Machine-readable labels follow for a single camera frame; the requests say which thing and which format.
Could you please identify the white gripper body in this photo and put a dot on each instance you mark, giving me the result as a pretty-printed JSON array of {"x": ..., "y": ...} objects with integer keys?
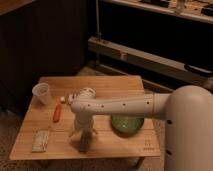
[{"x": 83, "y": 122}]

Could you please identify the dark grey eraser block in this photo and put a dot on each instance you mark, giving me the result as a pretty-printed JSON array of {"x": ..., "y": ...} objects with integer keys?
[{"x": 85, "y": 140}]

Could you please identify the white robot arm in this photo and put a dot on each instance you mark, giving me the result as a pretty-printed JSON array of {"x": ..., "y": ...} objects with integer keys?
[{"x": 187, "y": 111}]

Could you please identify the orange carrot toy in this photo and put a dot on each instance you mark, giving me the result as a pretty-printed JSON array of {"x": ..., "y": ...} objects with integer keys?
[{"x": 57, "y": 113}]

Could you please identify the white snack packet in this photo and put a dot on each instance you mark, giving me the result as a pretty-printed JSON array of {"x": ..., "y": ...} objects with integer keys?
[{"x": 71, "y": 98}]

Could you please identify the wooden table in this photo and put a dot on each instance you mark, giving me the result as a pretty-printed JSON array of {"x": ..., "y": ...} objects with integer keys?
[{"x": 107, "y": 144}]

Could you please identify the green bowl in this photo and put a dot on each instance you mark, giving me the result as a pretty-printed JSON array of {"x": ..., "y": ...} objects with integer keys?
[{"x": 127, "y": 125}]

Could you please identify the clear plastic cup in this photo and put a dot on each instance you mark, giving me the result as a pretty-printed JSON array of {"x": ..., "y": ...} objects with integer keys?
[{"x": 42, "y": 92}]

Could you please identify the metal pole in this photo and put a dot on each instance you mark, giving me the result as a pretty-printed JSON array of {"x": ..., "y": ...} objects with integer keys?
[{"x": 98, "y": 33}]

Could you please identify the grey metal shelf beam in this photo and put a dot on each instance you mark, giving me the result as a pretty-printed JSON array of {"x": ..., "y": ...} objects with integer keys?
[{"x": 147, "y": 61}]

